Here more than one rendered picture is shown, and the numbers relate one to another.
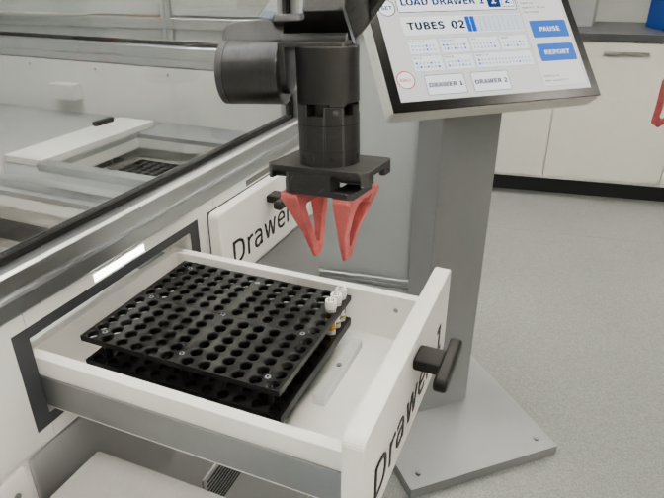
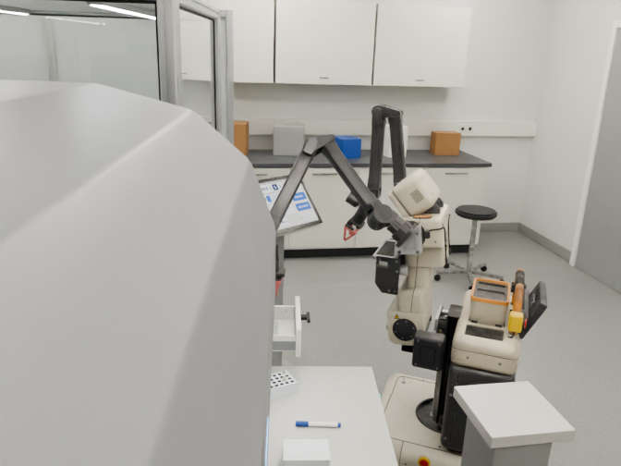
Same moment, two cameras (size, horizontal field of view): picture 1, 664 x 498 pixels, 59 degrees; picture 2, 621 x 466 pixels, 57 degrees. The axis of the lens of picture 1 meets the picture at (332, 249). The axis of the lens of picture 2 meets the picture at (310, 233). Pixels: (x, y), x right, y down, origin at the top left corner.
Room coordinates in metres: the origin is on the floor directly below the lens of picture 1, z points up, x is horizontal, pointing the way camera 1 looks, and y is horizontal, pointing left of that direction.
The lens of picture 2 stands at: (-1.32, 0.73, 1.86)
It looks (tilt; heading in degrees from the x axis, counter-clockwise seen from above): 18 degrees down; 335
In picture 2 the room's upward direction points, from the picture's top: 2 degrees clockwise
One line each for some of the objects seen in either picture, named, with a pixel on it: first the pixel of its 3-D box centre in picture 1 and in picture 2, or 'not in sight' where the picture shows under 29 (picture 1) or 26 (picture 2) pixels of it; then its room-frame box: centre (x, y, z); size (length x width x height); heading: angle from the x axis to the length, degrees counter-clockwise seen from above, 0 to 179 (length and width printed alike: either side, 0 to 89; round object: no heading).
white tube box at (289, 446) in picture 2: not in sight; (305, 457); (-0.13, 0.16, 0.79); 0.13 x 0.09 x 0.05; 68
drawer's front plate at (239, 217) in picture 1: (266, 213); not in sight; (0.86, 0.10, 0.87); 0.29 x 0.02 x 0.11; 157
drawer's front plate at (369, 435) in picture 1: (405, 381); (298, 324); (0.45, -0.07, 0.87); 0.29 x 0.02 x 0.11; 157
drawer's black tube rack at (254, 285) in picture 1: (225, 339); not in sight; (0.52, 0.11, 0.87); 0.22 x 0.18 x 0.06; 67
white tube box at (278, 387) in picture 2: not in sight; (275, 385); (0.24, 0.10, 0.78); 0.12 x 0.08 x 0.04; 94
